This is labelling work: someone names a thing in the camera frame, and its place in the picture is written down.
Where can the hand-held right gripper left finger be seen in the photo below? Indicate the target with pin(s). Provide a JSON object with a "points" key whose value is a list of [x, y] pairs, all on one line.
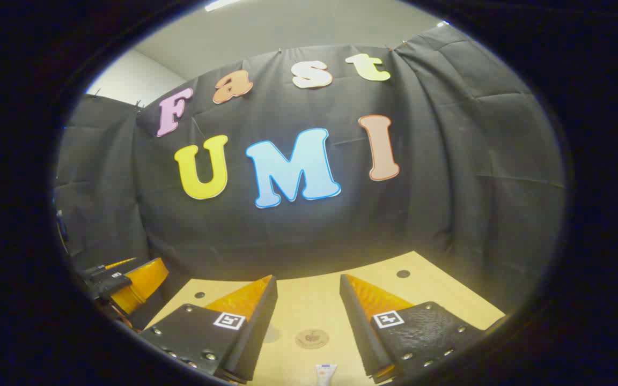
{"points": [[252, 332]]}

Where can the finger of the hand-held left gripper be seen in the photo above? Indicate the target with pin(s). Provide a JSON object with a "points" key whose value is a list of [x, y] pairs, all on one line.
{"points": [[118, 263], [142, 284]]}

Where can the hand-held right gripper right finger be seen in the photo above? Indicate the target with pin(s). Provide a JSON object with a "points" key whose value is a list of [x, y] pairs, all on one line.
{"points": [[360, 327]]}

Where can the round wooden coaster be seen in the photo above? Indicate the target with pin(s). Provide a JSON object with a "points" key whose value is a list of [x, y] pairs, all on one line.
{"points": [[311, 339]]}

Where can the white toothpaste tube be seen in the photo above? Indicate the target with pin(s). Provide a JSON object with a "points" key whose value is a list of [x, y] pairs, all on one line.
{"points": [[325, 372]]}

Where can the light wooden desktop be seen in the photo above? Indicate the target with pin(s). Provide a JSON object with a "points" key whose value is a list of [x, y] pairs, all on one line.
{"points": [[309, 311]]}

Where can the black backdrop cloth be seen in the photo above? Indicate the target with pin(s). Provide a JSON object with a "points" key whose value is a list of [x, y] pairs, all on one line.
{"points": [[298, 236]]}

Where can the ceiling light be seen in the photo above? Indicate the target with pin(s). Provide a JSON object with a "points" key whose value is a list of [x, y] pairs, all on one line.
{"points": [[223, 4]]}

